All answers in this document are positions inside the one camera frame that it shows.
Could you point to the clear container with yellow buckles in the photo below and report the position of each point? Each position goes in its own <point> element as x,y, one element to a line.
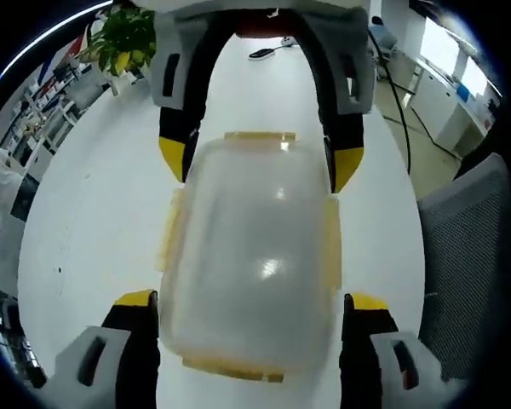
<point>251,255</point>

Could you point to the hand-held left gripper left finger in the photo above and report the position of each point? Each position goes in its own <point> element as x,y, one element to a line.
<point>132,341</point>

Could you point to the small white device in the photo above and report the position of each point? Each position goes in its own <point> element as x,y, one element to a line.
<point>288,41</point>

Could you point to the white storage shelving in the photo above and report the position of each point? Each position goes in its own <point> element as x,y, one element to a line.
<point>47,123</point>

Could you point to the black computer mouse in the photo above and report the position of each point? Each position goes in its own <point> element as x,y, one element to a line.
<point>262,53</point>

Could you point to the red blue banner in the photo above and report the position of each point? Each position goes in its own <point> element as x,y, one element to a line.
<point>64,55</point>

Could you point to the white cabinet row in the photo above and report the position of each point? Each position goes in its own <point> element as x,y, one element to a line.
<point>451,106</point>

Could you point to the grey mesh office chair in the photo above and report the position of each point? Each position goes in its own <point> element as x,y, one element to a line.
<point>468,264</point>

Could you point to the long ceiling light strip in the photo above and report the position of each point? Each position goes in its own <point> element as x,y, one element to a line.
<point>38,42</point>

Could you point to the green potted plant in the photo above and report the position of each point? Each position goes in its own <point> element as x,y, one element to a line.
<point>123,38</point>

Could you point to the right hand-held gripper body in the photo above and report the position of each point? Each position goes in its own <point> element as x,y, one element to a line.
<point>217,3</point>

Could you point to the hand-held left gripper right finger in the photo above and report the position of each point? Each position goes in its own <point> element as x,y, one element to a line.
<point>366,341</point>

